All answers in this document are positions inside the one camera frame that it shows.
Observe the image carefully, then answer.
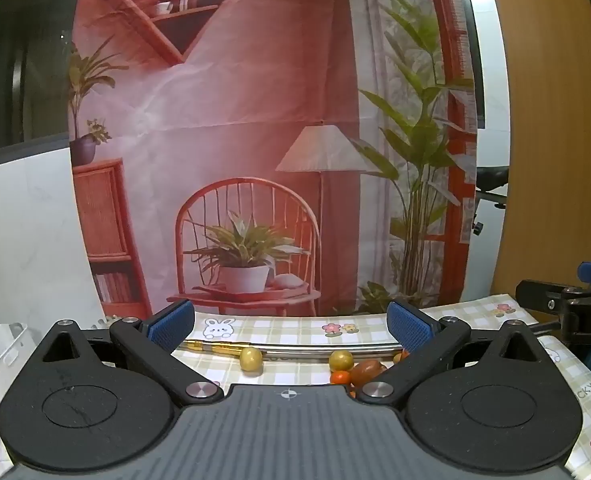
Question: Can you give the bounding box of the large red apple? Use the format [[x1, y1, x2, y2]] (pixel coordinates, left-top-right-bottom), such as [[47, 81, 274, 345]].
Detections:
[[350, 360, 387, 389]]

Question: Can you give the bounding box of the orange mandarin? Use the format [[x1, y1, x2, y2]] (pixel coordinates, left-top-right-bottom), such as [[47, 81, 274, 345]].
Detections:
[[330, 370, 352, 386]]

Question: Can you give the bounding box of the yellow-green plum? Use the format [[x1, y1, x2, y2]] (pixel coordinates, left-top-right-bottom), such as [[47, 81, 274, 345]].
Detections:
[[239, 347, 264, 374], [328, 350, 354, 372]]

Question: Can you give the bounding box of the telescopic metal pole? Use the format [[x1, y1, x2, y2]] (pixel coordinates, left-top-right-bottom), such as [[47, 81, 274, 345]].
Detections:
[[177, 339, 404, 361]]

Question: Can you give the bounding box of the checkered bunny tablecloth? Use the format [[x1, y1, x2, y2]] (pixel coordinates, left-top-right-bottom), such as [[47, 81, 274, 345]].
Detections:
[[175, 295, 591, 479]]

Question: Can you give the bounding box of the wooden board panel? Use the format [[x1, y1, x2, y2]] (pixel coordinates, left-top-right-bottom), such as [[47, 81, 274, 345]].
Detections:
[[492, 0, 591, 294]]

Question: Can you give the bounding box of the white plastic basket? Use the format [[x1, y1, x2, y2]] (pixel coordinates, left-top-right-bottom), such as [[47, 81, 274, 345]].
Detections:
[[0, 323, 36, 403]]

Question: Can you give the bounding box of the black exercise bike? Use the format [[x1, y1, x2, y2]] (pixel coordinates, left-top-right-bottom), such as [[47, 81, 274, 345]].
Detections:
[[472, 166, 509, 235]]

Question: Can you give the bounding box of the printed room backdrop cloth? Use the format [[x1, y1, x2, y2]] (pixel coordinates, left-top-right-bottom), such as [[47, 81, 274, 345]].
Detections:
[[70, 0, 480, 316]]

